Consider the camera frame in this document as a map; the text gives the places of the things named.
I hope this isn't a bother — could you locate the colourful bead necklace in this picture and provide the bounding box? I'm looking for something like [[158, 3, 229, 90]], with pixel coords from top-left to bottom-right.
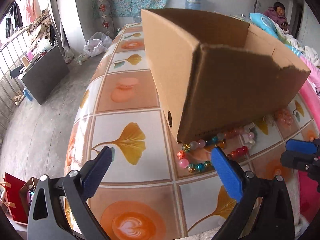
[[176, 126, 256, 173]]

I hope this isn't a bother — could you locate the white fluffy towel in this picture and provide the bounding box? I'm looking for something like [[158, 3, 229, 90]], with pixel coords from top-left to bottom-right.
[[188, 173, 309, 239]]

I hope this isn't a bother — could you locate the red gift bag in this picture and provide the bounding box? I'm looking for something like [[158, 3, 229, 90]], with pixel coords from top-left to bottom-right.
[[1, 173, 39, 224]]

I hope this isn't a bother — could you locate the brown cardboard box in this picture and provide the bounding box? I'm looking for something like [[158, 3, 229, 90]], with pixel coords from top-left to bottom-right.
[[141, 9, 310, 144]]

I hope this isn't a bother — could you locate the dark grey cabinet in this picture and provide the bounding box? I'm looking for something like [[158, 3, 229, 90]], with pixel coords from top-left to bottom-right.
[[18, 45, 69, 105]]

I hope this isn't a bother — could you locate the turquoise pillow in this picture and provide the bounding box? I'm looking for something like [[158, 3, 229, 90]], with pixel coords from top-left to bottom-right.
[[249, 12, 303, 57]]

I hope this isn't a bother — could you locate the person in purple jacket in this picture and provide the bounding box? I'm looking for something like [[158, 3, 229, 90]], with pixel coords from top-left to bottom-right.
[[263, 2, 291, 34]]

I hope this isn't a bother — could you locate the white plastic bag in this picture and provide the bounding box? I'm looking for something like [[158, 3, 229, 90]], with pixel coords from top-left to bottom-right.
[[84, 32, 113, 57]]

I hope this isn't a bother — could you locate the blue water jug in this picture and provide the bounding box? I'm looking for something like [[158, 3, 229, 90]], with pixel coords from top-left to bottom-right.
[[185, 0, 201, 10]]

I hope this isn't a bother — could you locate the patterned hanging cloth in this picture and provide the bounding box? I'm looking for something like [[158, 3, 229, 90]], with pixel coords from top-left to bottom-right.
[[97, 0, 116, 39]]

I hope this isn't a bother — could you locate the pink bead bracelet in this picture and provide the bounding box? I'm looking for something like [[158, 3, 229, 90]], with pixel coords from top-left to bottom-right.
[[274, 107, 295, 127]]

